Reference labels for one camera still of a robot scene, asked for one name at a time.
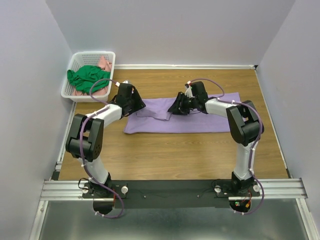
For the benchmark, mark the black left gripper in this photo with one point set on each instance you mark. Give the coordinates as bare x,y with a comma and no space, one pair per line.
139,104

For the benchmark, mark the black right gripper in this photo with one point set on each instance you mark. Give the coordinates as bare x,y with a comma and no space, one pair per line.
180,110

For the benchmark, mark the purple t shirt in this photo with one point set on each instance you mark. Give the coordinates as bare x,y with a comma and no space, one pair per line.
155,118

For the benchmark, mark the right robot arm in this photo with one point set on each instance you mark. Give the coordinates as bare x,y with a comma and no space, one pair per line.
245,125

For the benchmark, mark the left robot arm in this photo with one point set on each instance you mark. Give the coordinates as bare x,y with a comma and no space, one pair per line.
85,137

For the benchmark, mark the pink t shirt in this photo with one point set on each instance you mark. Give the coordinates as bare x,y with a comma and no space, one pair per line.
104,64

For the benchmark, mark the green t shirt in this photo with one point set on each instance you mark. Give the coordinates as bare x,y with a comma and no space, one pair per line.
85,77

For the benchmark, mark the white perforated plastic basket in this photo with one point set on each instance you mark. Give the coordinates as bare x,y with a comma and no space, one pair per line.
80,59

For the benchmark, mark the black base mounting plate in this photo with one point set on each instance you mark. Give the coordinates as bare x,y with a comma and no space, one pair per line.
156,194

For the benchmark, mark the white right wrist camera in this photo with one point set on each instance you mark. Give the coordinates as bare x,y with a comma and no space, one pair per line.
188,90

